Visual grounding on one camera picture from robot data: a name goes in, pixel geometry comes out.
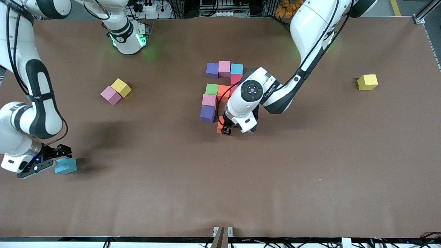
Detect black equipment rack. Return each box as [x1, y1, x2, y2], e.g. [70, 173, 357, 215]
[174, 0, 276, 18]

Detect yellow foam block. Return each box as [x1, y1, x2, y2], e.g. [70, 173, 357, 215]
[111, 78, 132, 98]
[357, 74, 379, 91]

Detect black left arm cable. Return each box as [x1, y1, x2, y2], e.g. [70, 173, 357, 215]
[217, 0, 352, 130]

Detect pile of orange objects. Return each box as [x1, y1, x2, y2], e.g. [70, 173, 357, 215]
[275, 0, 305, 18]

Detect light pink foam block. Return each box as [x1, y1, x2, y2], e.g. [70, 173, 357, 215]
[202, 94, 217, 109]
[100, 86, 122, 105]
[218, 61, 231, 78]

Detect table cover mat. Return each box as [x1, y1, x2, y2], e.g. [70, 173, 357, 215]
[0, 17, 441, 238]

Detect camera mount post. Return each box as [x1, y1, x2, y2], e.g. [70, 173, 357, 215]
[211, 226, 234, 248]

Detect purple foam block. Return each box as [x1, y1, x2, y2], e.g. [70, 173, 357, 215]
[200, 105, 216, 123]
[206, 62, 219, 79]

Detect aluminium frame profile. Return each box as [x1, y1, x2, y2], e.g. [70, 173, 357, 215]
[412, 0, 441, 69]

